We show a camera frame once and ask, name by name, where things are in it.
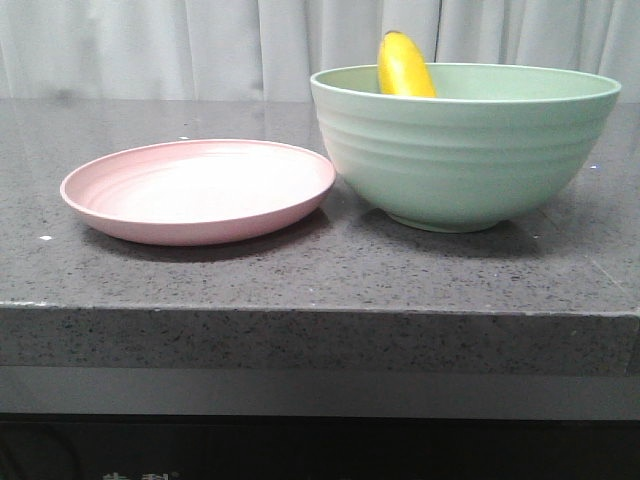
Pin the yellow banana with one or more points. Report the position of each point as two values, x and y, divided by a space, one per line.
401 67

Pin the pink plate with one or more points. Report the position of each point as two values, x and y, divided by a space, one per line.
198 192

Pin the green bowl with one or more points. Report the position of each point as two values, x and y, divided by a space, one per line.
496 141

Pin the white curtain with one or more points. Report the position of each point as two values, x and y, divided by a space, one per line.
267 50

